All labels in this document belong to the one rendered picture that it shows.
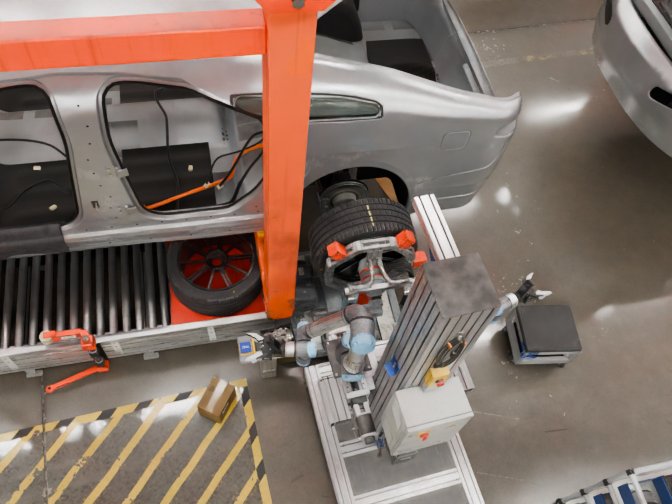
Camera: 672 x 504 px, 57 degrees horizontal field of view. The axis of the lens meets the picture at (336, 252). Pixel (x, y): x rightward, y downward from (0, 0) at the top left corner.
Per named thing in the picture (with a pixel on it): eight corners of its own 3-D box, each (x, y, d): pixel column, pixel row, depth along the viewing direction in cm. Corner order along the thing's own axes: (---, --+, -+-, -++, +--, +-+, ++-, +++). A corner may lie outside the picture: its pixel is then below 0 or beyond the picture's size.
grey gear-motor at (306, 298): (306, 269, 461) (309, 245, 431) (316, 320, 440) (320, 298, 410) (282, 272, 458) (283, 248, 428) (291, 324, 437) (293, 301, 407)
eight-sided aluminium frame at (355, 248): (402, 277, 407) (419, 232, 361) (404, 286, 404) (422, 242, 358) (321, 288, 397) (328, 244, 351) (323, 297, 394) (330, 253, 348)
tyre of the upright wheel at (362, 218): (314, 263, 420) (409, 242, 421) (321, 294, 408) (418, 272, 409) (300, 210, 363) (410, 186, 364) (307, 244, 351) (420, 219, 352)
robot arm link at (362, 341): (361, 358, 339) (376, 316, 292) (362, 385, 331) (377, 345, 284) (339, 358, 338) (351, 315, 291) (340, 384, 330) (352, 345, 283)
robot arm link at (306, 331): (362, 292, 295) (291, 322, 323) (363, 313, 290) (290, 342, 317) (377, 300, 303) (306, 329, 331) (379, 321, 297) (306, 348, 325)
